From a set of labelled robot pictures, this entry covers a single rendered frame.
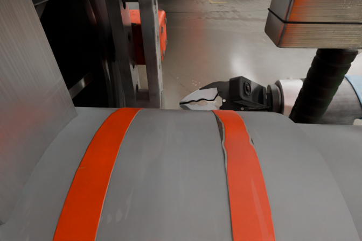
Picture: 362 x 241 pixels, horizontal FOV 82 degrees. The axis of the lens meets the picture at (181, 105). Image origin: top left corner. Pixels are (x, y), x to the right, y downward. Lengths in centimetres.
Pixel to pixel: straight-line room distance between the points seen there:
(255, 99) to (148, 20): 25
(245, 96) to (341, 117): 21
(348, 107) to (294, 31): 30
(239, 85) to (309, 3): 20
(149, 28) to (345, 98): 38
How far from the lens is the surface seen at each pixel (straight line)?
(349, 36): 25
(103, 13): 36
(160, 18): 37
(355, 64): 67
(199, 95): 47
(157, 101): 35
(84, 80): 33
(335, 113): 50
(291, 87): 47
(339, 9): 23
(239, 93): 38
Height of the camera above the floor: 98
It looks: 38 degrees down
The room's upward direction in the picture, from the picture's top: straight up
